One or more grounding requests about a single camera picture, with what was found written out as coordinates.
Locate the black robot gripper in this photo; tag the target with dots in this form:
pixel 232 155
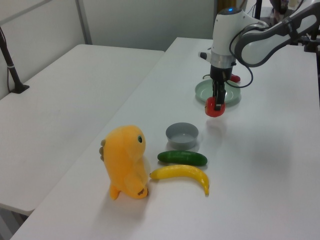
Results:
pixel 221 73

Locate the red apple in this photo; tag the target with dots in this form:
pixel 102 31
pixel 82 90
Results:
pixel 210 111

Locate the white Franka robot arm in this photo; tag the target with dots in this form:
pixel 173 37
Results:
pixel 225 32

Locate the pale green round plate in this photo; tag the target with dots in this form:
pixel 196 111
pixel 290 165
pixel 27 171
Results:
pixel 233 98

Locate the red chili pepper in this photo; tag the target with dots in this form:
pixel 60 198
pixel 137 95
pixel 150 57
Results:
pixel 235 78

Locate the grey round bowl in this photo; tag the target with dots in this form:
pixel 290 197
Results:
pixel 182 142

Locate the green cucumber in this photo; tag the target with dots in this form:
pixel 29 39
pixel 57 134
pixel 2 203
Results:
pixel 182 158

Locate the yellow banana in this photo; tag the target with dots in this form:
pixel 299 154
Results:
pixel 182 172

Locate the black background pole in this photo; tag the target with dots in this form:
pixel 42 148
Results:
pixel 259 8

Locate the orange plush bird toy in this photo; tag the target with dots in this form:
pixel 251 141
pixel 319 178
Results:
pixel 123 160

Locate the black mounting bracket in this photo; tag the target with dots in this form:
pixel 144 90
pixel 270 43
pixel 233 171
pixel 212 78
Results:
pixel 312 43

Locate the black camera stand pole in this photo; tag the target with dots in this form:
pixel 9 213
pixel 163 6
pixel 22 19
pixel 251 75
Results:
pixel 11 67

